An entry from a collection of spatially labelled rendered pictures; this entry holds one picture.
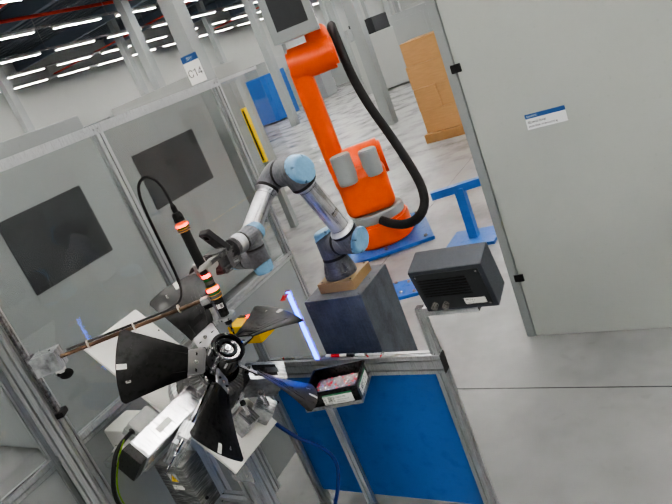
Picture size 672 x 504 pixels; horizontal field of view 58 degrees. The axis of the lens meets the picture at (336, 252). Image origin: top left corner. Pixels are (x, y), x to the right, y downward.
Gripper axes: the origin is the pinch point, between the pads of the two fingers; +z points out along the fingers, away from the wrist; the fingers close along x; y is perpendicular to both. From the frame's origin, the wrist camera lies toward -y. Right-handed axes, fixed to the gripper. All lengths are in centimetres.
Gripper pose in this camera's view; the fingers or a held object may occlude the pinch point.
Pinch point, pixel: (195, 269)
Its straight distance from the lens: 208.2
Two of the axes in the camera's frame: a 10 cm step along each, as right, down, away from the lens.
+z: -4.7, 4.6, -7.5
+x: -8.0, 1.2, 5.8
